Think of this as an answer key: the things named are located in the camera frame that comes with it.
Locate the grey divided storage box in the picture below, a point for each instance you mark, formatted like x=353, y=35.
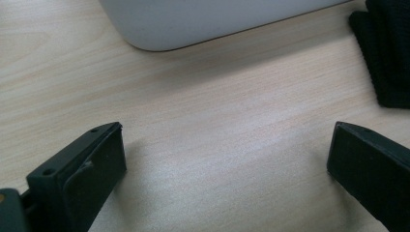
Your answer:
x=193, y=19

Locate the black sock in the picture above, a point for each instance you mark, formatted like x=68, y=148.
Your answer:
x=390, y=48

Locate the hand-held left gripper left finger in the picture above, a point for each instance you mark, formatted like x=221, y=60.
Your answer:
x=80, y=180

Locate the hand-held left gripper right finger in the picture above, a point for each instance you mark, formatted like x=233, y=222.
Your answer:
x=370, y=167

